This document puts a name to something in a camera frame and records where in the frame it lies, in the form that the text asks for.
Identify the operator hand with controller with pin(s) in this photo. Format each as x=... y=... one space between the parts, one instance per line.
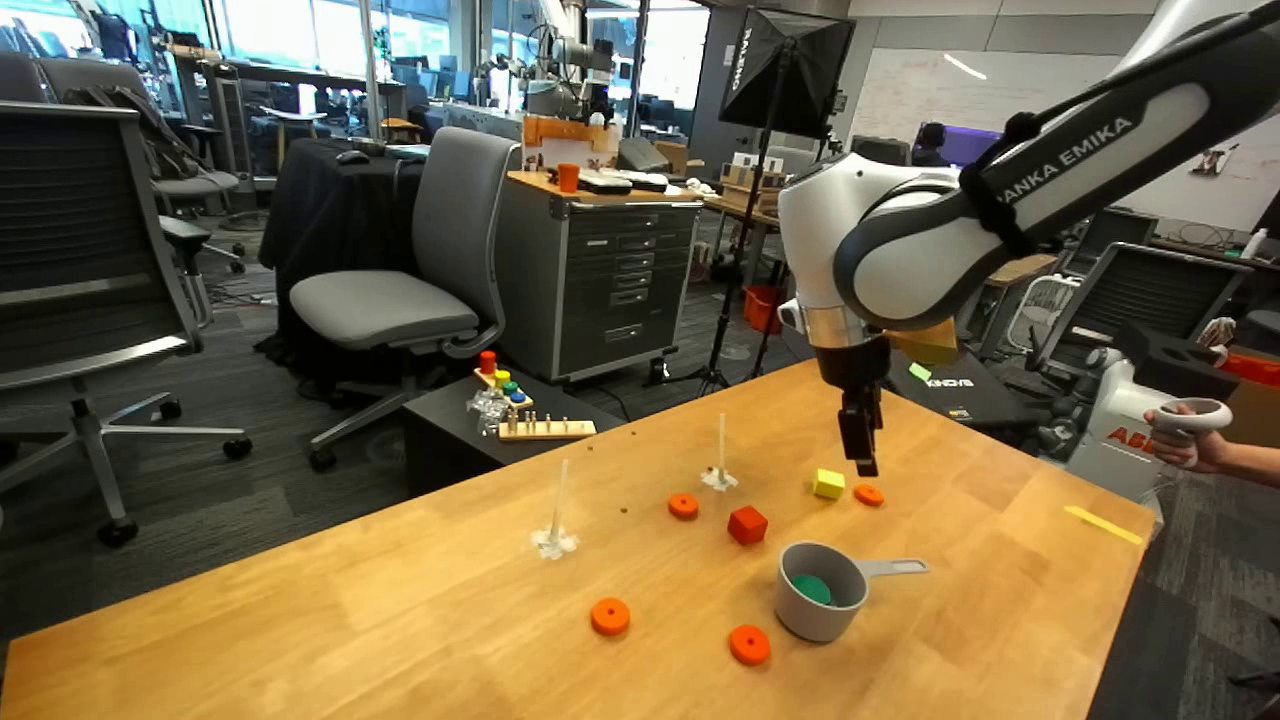
x=1186 y=420

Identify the black softbox light stand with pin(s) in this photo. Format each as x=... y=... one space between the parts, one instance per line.
x=783 y=76

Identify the white ABB robot base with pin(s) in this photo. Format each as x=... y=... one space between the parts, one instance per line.
x=1118 y=444

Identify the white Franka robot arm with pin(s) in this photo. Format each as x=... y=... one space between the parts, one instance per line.
x=886 y=246

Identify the clear peg stand left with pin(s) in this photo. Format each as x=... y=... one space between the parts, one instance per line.
x=554 y=540

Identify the red cube block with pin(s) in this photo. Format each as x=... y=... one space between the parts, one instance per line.
x=747 y=524

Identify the yellow-green cube block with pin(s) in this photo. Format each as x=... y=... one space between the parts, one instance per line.
x=824 y=484

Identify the green octagonal block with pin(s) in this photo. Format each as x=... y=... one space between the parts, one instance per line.
x=814 y=591

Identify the dark mesh office chair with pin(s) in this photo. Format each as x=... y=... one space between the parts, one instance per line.
x=86 y=284

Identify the black draped table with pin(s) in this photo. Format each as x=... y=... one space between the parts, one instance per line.
x=334 y=209

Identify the orange disc near peg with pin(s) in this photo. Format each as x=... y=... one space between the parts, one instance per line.
x=685 y=507

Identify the low black side table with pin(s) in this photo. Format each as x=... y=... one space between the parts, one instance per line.
x=442 y=436

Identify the yellow tape strip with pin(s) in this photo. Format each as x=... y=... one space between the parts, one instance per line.
x=1105 y=524

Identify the white peg stand right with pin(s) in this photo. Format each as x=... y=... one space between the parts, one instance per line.
x=718 y=473

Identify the gray drawer cabinet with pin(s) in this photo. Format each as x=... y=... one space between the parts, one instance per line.
x=591 y=282

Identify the gray office chair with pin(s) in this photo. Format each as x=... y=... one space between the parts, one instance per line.
x=437 y=314

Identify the black mesh chair right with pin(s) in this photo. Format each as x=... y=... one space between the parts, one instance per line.
x=1066 y=323

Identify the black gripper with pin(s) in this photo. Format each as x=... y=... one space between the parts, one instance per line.
x=857 y=375

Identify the orange disc near yellow block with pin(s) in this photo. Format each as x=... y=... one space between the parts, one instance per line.
x=868 y=493

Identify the orange disc front left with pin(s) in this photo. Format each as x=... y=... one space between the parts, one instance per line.
x=611 y=617

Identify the colourful toy stacker set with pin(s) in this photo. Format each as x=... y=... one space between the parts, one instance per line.
x=506 y=409

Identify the orange disc front centre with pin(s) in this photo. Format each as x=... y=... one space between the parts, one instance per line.
x=750 y=645

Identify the gray pot with handle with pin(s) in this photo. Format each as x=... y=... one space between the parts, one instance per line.
x=844 y=576

